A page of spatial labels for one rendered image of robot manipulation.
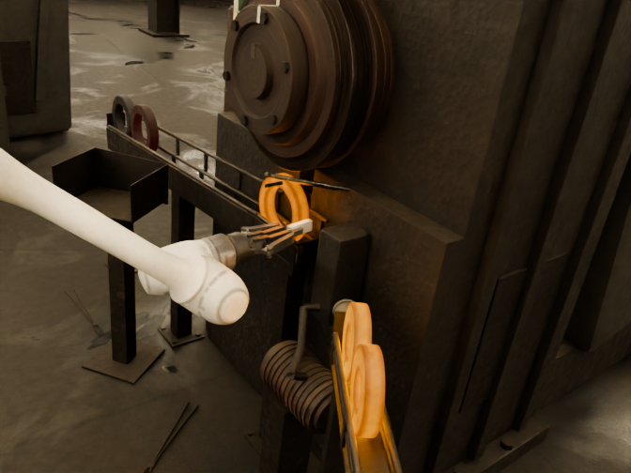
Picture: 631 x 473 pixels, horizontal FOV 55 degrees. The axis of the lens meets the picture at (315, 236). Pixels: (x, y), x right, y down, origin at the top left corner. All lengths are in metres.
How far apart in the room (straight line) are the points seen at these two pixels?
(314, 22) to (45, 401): 1.44
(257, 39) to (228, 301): 0.59
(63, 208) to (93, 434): 0.98
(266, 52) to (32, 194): 0.56
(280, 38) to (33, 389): 1.41
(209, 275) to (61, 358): 1.19
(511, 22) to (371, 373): 0.67
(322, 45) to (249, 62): 0.19
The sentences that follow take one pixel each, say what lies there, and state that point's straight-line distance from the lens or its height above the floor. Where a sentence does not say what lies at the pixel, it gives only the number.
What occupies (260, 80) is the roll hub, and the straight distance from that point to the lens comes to 1.37.
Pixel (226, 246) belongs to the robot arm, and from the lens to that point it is 1.37.
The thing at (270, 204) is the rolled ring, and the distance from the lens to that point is 1.64.
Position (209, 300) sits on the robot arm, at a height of 0.77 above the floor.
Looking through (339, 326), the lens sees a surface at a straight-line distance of 1.26.
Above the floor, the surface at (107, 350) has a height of 0.01.
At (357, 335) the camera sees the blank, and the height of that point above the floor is 0.76.
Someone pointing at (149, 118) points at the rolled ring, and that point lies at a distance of 2.26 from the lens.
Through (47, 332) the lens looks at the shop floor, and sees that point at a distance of 2.43.
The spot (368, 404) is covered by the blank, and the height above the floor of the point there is 0.75.
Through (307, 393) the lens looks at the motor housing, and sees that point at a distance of 1.35.
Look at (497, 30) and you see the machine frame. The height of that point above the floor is 1.28.
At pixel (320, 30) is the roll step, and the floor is 1.23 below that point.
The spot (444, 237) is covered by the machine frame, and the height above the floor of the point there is 0.87.
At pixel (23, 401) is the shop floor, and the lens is 2.16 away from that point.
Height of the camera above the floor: 1.41
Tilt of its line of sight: 27 degrees down
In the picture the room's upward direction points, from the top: 7 degrees clockwise
